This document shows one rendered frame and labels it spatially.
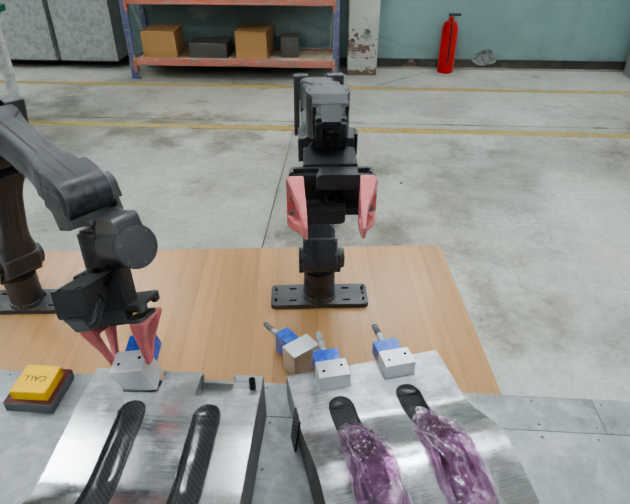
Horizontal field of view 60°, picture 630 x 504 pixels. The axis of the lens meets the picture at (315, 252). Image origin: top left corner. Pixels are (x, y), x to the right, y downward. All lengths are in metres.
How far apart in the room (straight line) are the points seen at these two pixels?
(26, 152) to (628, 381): 2.10
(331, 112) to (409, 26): 5.39
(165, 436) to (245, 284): 0.48
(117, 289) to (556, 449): 0.68
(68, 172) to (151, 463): 0.39
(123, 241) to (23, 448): 0.41
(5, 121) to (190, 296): 0.50
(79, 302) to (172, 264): 0.59
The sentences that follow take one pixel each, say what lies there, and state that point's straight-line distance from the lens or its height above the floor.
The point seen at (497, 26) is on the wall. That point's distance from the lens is 6.17.
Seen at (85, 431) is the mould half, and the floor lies 0.89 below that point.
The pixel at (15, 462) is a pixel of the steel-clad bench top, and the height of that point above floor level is 0.80.
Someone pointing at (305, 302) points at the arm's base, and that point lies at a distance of 1.11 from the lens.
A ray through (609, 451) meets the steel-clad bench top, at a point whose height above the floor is 0.80.
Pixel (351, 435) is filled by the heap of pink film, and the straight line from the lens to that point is 0.76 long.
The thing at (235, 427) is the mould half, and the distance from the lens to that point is 0.80.
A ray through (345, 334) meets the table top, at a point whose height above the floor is 0.80.
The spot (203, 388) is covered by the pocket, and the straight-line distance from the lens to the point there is 0.88.
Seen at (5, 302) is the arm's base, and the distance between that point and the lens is 1.28.
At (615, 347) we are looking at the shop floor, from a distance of 2.50.
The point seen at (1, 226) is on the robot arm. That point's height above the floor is 1.02.
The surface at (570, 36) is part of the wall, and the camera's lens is 6.40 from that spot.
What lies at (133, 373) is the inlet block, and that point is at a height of 0.93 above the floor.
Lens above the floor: 1.50
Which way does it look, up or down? 33 degrees down
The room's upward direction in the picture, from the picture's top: straight up
